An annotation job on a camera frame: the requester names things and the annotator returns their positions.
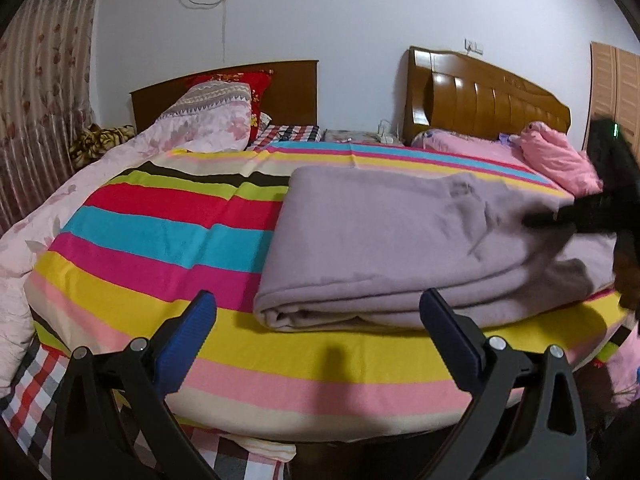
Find pale pink floral quilt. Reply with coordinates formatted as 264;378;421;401
0;80;253;396

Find plaid bed sheet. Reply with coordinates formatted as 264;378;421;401
0;337;296;480

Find person's right forearm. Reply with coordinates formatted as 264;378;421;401
612;232;640;311

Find nightstand with floral cover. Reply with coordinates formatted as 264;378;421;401
322;127;406;147

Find checked folded blanket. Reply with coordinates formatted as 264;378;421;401
247;122;322;152

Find light wooden wardrobe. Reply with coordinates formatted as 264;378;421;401
582;41;640;156

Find pink bed sheet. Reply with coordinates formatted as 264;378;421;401
410;129;640;411

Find dark wooden headboard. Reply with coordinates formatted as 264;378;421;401
129;59;321;133

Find brown floral curtain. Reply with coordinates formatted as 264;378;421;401
0;0;106;233

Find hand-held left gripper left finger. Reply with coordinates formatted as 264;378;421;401
50;289;218;480

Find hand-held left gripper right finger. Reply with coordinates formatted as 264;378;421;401
415;287;587;480

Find glossy wooden headboard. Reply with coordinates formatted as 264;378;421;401
407;46;572;143

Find red floral pillow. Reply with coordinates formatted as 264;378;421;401
182;71;275;141

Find tiger print blanket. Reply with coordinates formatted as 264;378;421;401
69;124;137;166

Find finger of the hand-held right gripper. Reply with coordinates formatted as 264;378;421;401
522;200;581;231

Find purple pants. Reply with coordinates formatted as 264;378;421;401
252;166;618;332

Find striped colourful blanket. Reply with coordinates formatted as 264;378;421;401
22;140;631;441

